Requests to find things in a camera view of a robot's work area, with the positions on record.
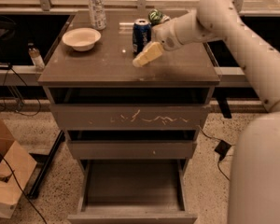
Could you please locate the white paper bowl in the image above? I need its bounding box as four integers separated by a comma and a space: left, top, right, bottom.
62, 28, 101, 51

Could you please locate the blue pepsi can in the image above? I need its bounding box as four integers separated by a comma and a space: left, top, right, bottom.
133, 19, 151, 55

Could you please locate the black floor cable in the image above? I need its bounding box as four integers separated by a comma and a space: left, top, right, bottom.
198, 124, 237, 183

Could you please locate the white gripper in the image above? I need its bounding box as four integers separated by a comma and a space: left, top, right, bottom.
133, 20, 181, 67

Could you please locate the clear plastic water bottle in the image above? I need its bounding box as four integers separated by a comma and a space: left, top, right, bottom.
88, 0, 106, 30

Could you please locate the black metal floor bar left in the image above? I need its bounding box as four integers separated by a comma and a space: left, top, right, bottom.
28, 131, 65, 199

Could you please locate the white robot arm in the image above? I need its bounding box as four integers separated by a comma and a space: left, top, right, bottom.
133, 0, 280, 224

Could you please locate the cardboard box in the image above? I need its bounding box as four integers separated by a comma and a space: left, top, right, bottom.
0, 120, 36, 218

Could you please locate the middle grey drawer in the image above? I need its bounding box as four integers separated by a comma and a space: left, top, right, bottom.
67, 141, 197, 160

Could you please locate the top grey drawer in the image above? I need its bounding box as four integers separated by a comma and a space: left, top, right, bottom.
50, 105, 210, 131

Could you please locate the grey drawer cabinet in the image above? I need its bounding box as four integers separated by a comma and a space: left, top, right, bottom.
37, 9, 221, 224

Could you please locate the black cable at box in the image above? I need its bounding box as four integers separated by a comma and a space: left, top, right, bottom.
0, 139, 49, 224

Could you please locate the green soda can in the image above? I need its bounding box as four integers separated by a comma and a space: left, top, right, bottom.
147, 9, 171, 26

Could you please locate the black power adapter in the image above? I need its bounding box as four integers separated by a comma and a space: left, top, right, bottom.
215, 140, 231, 161

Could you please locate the small bottle on ledge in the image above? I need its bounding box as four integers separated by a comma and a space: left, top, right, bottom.
28, 43, 45, 71

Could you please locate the black device on ledge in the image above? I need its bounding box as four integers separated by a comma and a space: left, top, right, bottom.
0, 63, 12, 70

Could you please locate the bottom grey open drawer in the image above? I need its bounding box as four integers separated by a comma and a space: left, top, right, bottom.
68, 160, 197, 224

